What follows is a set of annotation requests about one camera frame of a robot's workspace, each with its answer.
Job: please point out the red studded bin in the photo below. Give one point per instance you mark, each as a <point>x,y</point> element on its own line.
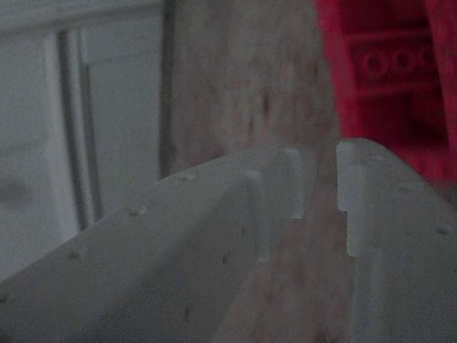
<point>385,121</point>

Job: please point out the dark red toy brick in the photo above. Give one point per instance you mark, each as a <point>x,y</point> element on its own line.
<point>389,62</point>

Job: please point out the white cabinet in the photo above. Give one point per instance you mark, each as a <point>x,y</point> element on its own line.
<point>121,107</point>

